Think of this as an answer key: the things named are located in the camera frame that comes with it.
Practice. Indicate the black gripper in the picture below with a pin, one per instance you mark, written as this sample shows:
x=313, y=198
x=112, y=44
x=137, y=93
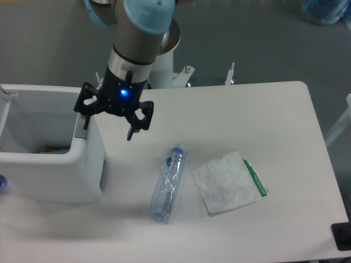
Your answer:
x=118, y=97

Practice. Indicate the grey lid release button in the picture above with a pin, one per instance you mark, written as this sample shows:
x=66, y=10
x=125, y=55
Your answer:
x=80, y=131

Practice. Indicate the white trash can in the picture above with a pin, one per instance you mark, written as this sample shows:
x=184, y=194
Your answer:
x=41, y=116

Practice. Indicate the white trash can lid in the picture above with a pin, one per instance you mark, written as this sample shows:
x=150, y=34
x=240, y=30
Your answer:
x=6, y=98

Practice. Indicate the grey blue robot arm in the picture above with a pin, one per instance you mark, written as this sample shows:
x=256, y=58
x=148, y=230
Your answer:
x=141, y=26

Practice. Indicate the trash inside can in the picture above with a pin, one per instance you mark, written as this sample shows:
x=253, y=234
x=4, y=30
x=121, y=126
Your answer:
x=55, y=150

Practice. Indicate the clear plastic water bottle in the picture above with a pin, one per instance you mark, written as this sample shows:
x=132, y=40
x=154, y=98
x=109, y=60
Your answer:
x=167, y=185

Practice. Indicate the white crumpled plastic bag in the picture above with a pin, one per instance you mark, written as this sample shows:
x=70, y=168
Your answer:
x=228, y=183

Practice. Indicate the black device at table edge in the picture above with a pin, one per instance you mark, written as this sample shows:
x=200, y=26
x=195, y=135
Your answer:
x=341, y=234

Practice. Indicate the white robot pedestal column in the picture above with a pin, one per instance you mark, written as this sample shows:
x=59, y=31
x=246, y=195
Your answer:
x=164, y=60

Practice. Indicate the white pedestal base frame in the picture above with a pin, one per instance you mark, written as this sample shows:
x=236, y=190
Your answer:
x=181, y=79

